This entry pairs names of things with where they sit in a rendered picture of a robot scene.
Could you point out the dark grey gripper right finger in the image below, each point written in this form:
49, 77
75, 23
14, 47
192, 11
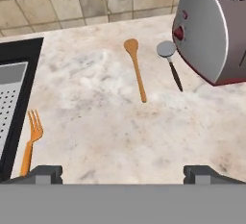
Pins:
196, 172

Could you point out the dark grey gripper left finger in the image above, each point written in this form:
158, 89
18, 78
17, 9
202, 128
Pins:
48, 172

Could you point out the orange wooden fork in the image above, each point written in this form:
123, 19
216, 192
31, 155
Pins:
32, 141

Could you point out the wooden spoon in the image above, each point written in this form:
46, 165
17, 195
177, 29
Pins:
135, 64

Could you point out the silver toaster with red base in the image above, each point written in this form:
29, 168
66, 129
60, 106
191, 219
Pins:
211, 32

